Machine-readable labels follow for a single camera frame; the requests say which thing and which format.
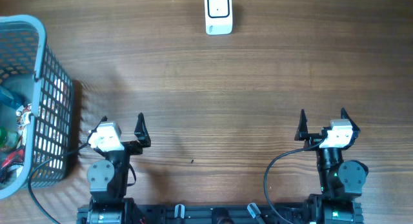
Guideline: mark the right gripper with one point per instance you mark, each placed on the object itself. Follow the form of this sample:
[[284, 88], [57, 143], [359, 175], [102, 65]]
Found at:
[[313, 139]]

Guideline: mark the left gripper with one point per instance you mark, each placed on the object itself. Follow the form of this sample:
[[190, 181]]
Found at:
[[133, 148]]

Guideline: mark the red black snack packet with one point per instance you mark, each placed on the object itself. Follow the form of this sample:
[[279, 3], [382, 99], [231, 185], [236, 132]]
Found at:
[[16, 157]]

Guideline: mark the green drink bottle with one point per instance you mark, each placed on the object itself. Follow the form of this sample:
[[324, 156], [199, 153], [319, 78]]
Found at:
[[9, 140]]

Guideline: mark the blue mouthwash bottle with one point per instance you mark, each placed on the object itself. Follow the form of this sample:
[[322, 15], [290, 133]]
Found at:
[[11, 99]]

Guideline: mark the brown cream snack pouch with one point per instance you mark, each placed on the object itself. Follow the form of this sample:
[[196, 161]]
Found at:
[[23, 118]]

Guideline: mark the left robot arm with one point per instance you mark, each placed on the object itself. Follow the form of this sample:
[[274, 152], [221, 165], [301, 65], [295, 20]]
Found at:
[[108, 178]]

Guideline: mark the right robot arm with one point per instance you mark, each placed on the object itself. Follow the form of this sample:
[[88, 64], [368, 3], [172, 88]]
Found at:
[[341, 182]]

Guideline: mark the white barcode scanner box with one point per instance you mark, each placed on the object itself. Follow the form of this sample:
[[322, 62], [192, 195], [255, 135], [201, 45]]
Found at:
[[218, 17]]

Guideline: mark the grey plastic mesh basket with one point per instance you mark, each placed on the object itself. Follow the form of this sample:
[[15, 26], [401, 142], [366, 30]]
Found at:
[[30, 68]]

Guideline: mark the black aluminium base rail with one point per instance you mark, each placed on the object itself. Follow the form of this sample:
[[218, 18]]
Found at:
[[284, 212]]

